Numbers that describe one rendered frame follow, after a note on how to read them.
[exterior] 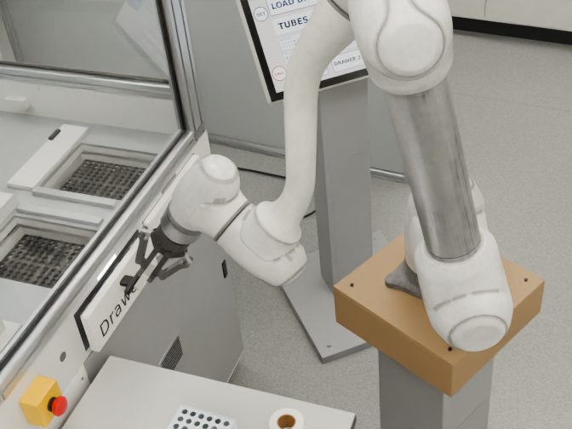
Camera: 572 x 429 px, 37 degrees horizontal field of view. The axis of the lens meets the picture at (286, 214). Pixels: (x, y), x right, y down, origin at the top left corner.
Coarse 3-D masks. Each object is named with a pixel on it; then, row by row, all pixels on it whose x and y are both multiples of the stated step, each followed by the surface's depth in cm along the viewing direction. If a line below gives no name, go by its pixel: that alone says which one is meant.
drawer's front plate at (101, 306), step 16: (128, 256) 194; (112, 272) 190; (128, 272) 194; (112, 288) 188; (96, 304) 183; (112, 304) 189; (128, 304) 196; (96, 320) 184; (112, 320) 190; (96, 336) 185
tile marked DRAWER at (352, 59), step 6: (342, 54) 239; (348, 54) 239; (354, 54) 240; (360, 54) 240; (336, 60) 238; (342, 60) 239; (348, 60) 239; (354, 60) 239; (360, 60) 240; (336, 66) 238; (342, 66) 239; (348, 66) 239; (354, 66) 239
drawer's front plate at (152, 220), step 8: (192, 160) 221; (184, 168) 219; (176, 184) 214; (168, 192) 211; (160, 200) 209; (168, 200) 210; (160, 208) 207; (152, 216) 205; (160, 216) 208; (144, 224) 203; (152, 224) 204
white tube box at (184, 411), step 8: (184, 408) 176; (192, 408) 176; (176, 416) 175; (184, 416) 174; (192, 416) 176; (200, 416) 175; (208, 416) 174; (216, 416) 174; (224, 416) 173; (176, 424) 173; (184, 424) 173; (192, 424) 173; (200, 424) 173; (208, 424) 172; (216, 424) 172; (224, 424) 173; (232, 424) 172
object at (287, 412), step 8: (288, 408) 173; (272, 416) 172; (280, 416) 172; (288, 416) 172; (296, 416) 171; (272, 424) 170; (280, 424) 173; (288, 424) 174; (296, 424) 170; (304, 424) 171
